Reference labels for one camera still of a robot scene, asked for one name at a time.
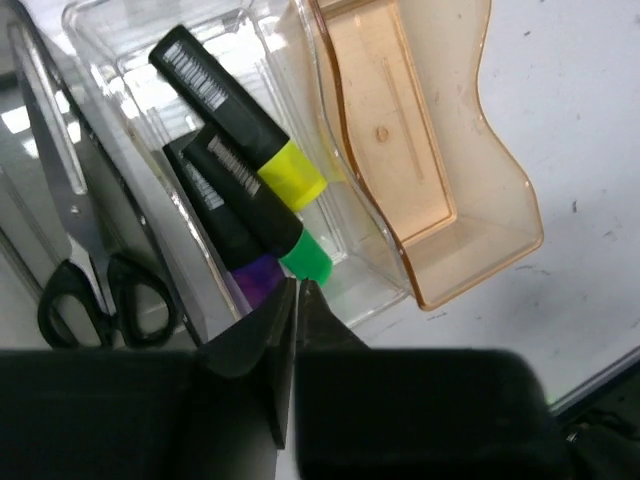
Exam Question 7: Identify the yellow highlighter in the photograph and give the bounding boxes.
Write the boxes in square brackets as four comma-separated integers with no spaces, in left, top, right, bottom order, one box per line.
[148,25,327,212]

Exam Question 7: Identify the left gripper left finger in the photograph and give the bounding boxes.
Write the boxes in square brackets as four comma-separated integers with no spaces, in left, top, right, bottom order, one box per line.
[197,278,297,450]

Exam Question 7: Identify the purple highlighter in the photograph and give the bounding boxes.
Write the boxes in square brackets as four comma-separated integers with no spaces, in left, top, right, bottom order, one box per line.
[163,134,285,309]

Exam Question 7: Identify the clear container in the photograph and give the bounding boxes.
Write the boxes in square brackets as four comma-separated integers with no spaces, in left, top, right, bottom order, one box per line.
[62,1,407,326]

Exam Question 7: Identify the orange container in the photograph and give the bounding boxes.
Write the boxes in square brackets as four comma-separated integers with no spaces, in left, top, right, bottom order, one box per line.
[299,1,544,311]

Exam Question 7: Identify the black handled scissors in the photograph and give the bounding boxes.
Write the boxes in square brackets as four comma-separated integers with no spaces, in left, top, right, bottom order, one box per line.
[7,22,180,349]

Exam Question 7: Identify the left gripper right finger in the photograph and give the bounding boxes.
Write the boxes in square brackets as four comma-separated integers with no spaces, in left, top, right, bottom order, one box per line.
[297,280,368,350]

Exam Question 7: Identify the green highlighter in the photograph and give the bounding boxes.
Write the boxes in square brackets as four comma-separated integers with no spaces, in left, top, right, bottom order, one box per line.
[183,125,333,285]

